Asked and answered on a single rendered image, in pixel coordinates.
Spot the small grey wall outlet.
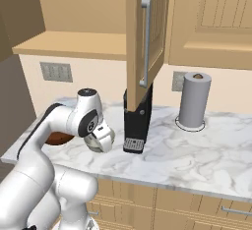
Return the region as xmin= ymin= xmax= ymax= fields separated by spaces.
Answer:
xmin=171 ymin=70 xmax=189 ymax=92

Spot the open wooden wall cabinet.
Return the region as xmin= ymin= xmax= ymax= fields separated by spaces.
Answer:
xmin=11 ymin=0 xmax=129 ymax=62

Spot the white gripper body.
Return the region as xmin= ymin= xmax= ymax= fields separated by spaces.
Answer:
xmin=84 ymin=126 xmax=116 ymax=154

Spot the wide grey wall outlet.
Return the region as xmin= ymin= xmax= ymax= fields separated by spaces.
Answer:
xmin=39 ymin=61 xmax=74 ymax=84

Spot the open wooden cabinet door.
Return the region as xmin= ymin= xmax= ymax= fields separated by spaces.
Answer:
xmin=125 ymin=0 xmax=171 ymax=113

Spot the long grey door handle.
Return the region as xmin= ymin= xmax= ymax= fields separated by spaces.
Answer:
xmin=138 ymin=0 xmax=153 ymax=89

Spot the grey paper towel roll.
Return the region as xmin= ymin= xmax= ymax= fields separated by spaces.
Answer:
xmin=178 ymin=71 xmax=213 ymax=129

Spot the dark grey tall panel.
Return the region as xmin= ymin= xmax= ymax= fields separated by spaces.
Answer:
xmin=0 ymin=54 xmax=37 ymax=180

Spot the closed wooden cabinet door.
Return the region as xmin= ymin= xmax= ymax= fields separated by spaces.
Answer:
xmin=167 ymin=0 xmax=252 ymax=72

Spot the wooden drawer front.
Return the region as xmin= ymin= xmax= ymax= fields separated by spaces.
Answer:
xmin=86 ymin=178 xmax=158 ymax=230
xmin=153 ymin=188 xmax=221 ymax=230
xmin=215 ymin=198 xmax=252 ymax=230

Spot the brown bowl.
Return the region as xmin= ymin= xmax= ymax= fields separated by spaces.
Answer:
xmin=44 ymin=131 xmax=76 ymax=146

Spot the round paper towel holder base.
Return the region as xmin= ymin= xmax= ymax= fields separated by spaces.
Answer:
xmin=174 ymin=115 xmax=208 ymax=133

